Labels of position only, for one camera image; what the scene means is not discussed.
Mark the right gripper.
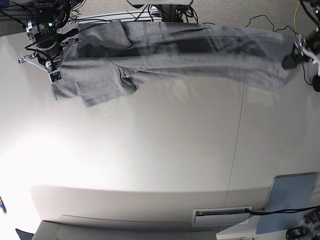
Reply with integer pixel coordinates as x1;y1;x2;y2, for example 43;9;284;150
18;37;80;74

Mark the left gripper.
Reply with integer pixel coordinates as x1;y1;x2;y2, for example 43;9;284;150
281;33;320;69

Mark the grey T-shirt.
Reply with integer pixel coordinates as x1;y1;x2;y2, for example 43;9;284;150
51;21;295;107

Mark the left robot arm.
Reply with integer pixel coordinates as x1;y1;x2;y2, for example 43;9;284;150
281;0;320;75

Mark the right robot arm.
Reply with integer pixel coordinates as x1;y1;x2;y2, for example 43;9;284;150
18;0;82;83

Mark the black round puck device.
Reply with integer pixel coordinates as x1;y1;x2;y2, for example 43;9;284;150
312;74;320;93

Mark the central robot stand base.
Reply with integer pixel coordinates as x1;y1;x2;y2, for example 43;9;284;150
127;0;199;23

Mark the blue-grey flat board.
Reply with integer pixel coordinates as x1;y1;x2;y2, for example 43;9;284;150
255;172;317;235

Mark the blue orange tool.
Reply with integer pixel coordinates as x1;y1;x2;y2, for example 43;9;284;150
0;197;7;215

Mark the black device bottom right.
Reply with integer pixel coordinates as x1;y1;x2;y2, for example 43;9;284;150
285;226;310;240

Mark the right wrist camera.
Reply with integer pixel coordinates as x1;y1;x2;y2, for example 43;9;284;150
48;70;63;84

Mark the thin black cable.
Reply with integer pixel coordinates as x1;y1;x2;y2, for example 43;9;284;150
245;14;314;85

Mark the yellow cable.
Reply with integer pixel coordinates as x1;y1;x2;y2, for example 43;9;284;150
294;2;300;35

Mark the black cable over board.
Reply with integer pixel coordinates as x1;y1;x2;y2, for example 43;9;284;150
246;205;320;216

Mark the white table cable tray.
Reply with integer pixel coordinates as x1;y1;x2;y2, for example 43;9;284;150
191;206;253;228

